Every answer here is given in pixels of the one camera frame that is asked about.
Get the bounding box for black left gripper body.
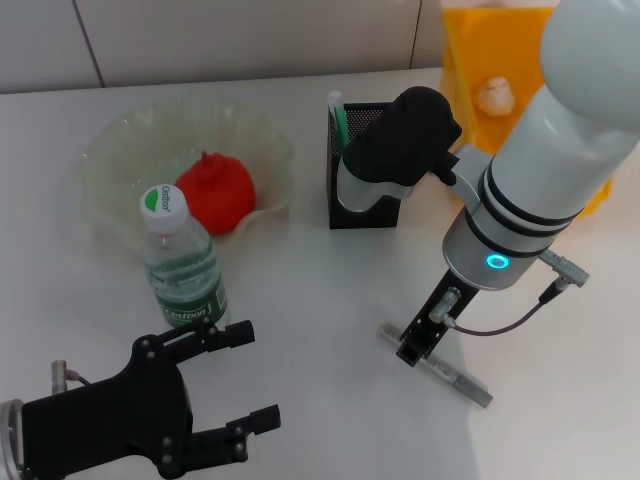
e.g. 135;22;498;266
21;335;195;480

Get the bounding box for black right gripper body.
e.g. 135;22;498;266
401;269;481;357

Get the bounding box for grey silver pen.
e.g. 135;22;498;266
379;323;494;410

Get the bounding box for clear green-label water bottle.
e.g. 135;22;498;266
139;183;232;332

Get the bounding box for red-orange toy fruit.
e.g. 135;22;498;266
174;151;258;237

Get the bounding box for green utility knife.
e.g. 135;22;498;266
326;90;352;152

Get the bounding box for white paper ball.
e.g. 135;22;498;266
475;75;517;117

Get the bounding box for black mesh pen holder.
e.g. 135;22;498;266
327;101;405;231

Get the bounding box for wavy clear glass fruit plate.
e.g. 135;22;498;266
79;96;294;257

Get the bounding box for yellow plastic bin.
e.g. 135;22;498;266
441;5;614;217

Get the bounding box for right gripper cable with plug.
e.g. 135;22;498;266
446;248;592;337

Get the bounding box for left gripper metal cable plug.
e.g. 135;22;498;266
49;359;92;397

